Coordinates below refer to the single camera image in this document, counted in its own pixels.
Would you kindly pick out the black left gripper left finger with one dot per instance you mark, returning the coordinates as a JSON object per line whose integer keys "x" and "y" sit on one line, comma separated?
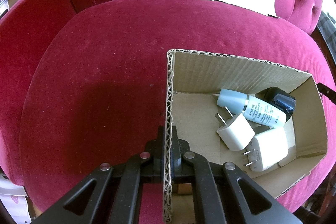
{"x": 111, "y": 194}

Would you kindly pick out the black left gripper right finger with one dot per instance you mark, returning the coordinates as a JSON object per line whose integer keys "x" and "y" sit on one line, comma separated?
{"x": 223, "y": 193}

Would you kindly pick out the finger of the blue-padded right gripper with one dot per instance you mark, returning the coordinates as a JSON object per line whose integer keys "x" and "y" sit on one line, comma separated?
{"x": 326, "y": 91}

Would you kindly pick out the white plug adapter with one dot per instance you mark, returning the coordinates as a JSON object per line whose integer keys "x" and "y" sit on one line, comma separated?
{"x": 236, "y": 132}

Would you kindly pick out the cardboard box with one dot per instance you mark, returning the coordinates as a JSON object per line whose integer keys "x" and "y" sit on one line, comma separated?
{"x": 195, "y": 78}

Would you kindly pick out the white and blue tube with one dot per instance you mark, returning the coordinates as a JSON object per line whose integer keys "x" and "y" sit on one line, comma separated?
{"x": 252, "y": 108}

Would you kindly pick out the black tape roll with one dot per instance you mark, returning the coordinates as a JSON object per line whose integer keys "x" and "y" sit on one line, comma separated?
{"x": 279, "y": 99}

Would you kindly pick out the crimson velvet tufted armchair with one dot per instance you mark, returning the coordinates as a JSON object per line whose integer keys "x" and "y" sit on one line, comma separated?
{"x": 84, "y": 81}

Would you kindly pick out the white wall charger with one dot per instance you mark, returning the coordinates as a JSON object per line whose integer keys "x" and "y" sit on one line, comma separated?
{"x": 266, "y": 148}

